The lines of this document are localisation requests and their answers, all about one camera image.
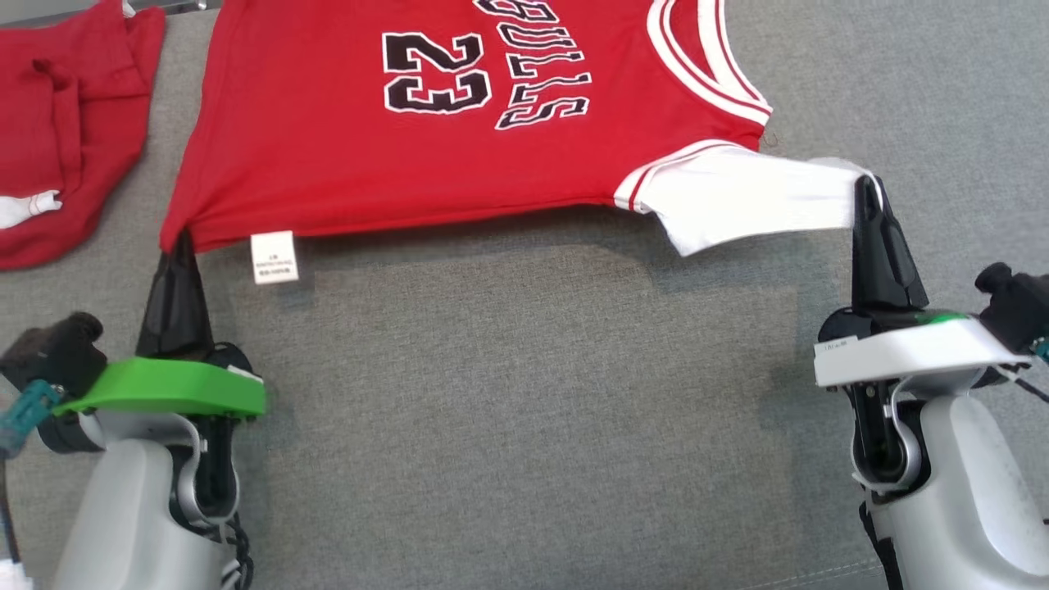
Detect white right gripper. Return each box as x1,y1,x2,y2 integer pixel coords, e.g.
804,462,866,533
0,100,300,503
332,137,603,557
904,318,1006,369
814,175,1035,486

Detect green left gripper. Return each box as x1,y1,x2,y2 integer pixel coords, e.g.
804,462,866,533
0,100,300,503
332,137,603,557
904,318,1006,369
53,231,268,502

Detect red Bulls jersey white sleeves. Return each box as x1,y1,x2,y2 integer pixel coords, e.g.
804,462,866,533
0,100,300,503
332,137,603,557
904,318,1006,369
158,0,884,286

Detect red shorts with white stripe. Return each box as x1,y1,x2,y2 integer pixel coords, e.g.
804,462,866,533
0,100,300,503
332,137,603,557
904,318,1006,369
0,0,167,273

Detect teal left camera plug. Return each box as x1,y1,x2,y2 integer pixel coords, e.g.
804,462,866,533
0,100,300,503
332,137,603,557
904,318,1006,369
0,379,64,458

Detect black right camera cable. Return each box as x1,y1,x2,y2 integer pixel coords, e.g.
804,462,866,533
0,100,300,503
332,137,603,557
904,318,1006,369
1012,369,1049,404

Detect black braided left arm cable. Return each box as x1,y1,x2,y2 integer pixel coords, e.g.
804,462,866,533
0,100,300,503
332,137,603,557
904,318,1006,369
215,510,257,590

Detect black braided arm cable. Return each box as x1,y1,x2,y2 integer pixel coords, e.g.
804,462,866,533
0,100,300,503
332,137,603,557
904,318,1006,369
858,500,902,590
215,510,257,590

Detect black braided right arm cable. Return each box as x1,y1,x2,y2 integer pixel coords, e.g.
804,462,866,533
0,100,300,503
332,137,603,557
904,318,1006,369
858,500,902,590

